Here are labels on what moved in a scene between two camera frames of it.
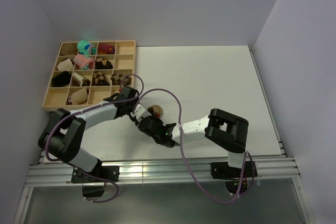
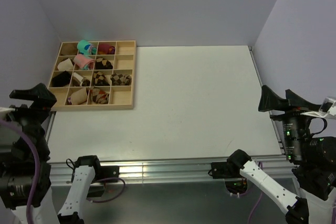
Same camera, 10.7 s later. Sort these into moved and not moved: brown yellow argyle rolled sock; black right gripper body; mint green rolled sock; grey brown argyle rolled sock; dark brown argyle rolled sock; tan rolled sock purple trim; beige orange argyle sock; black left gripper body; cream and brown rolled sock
Moved: beige orange argyle sock; black left gripper body; black right gripper body
Not moved: brown yellow argyle rolled sock; mint green rolled sock; grey brown argyle rolled sock; cream and brown rolled sock; tan rolled sock purple trim; dark brown argyle rolled sock
